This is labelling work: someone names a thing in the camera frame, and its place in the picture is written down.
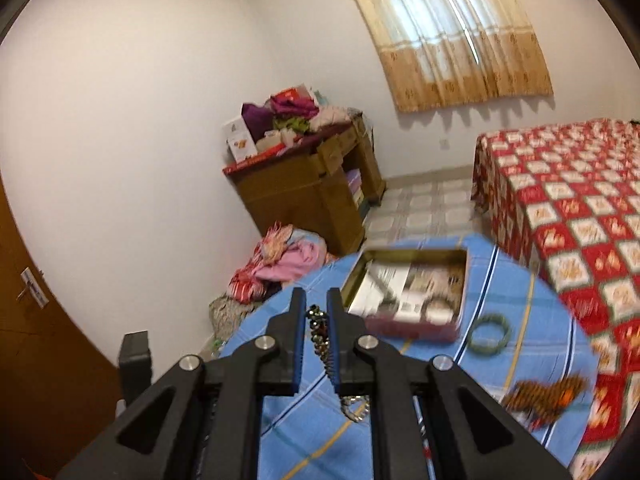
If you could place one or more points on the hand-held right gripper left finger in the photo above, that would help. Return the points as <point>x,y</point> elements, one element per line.
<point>298,355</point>

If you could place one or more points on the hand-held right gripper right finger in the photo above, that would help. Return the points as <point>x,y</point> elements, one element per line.
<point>336,355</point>

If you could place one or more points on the rectangular metal tin box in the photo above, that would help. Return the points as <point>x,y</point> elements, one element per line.
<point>412,295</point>

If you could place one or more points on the pink clothes pile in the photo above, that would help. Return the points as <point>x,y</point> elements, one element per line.
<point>285,260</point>

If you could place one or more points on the green jade bangle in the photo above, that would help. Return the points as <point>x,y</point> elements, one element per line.
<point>490,332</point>

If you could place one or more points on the wooden desk cabinet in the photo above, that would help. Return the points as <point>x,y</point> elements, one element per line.
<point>310,195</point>

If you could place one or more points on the blue striped tablecloth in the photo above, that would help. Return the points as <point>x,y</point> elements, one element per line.
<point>500,285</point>

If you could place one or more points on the white printed box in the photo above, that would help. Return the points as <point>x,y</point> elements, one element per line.
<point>239,140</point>

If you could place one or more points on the pile of clothes on cabinet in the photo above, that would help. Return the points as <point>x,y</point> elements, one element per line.
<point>300,112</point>

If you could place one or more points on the brown wooden door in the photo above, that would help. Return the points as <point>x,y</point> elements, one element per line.
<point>45,350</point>

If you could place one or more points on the red checkered bed blanket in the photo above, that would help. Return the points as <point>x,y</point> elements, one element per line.
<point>570,220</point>

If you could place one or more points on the beige patterned curtain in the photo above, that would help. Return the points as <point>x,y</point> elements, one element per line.
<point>445,30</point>

